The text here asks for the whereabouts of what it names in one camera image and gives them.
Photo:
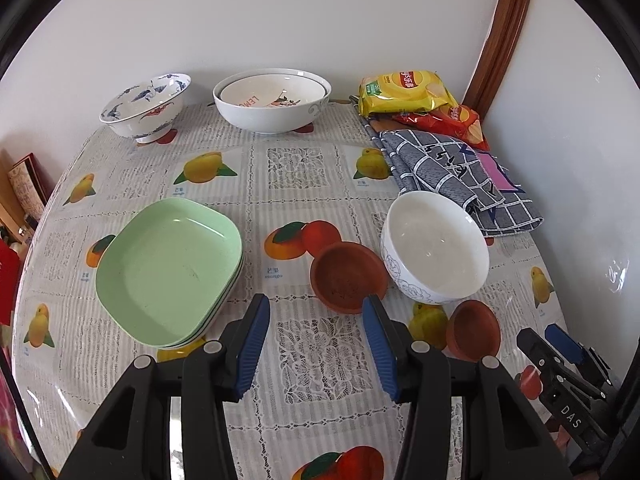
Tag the red paper bag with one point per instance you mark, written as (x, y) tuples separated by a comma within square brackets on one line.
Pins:
[(7, 285)]

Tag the patterned book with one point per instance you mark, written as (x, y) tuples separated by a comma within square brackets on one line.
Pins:
[(30, 185)]

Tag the brown wooden door frame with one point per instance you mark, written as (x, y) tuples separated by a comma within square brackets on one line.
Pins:
[(505, 35)]

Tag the cream printed bowl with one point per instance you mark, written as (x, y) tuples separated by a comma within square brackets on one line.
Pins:
[(272, 90)]

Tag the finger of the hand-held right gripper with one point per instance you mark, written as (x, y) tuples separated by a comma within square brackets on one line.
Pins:
[(565, 345), (535, 355)]

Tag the red chips bag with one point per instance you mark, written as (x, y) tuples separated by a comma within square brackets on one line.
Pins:
[(452, 122)]

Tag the green square plate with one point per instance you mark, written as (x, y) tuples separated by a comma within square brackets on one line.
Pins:
[(170, 270)]

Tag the grey checked cloth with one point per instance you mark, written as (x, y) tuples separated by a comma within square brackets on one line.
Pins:
[(430, 165)]

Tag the yellow chips bag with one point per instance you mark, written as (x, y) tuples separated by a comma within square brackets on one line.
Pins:
[(400, 92)]

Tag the white bowl with blue pattern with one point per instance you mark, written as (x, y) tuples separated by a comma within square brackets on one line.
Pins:
[(432, 250)]

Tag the small brown bowl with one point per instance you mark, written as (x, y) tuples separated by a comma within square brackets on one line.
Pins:
[(347, 275), (472, 330)]

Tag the large white bowl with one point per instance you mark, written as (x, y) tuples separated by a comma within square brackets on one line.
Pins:
[(270, 117)]

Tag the fruit print tablecloth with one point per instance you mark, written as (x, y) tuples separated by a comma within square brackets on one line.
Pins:
[(310, 185)]

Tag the blue and white footed bowl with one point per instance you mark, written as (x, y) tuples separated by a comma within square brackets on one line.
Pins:
[(142, 110)]

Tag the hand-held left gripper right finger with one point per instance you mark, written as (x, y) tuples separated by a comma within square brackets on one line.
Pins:
[(381, 350)]

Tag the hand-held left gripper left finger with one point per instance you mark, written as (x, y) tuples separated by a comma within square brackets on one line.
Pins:
[(252, 345)]

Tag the blue square plate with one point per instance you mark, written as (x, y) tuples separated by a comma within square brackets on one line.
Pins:
[(229, 294)]

